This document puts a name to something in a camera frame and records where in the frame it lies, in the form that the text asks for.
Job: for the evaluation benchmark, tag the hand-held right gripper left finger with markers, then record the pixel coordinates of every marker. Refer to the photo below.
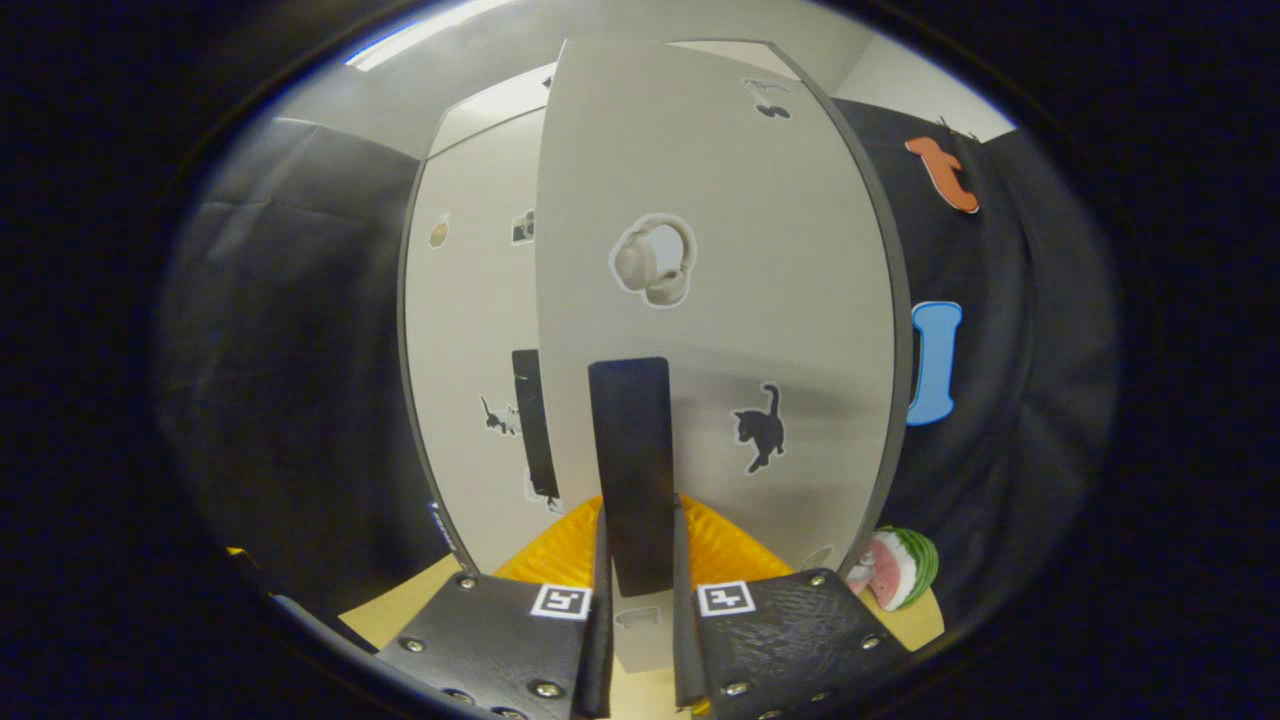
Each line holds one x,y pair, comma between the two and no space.
500,640

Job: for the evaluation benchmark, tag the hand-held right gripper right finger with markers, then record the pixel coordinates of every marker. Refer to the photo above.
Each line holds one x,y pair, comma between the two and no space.
790,630

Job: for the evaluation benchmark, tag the beige cabinet door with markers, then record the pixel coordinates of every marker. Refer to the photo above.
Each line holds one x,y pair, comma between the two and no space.
700,330
460,350

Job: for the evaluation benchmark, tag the toy watermelon slice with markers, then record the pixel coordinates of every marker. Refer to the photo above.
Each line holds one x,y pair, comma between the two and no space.
900,570

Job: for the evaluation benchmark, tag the blue and white book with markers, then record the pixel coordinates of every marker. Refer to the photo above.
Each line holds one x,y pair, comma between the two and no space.
441,527

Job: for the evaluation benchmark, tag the small black clip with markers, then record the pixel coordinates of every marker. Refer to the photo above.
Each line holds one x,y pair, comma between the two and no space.
945,126

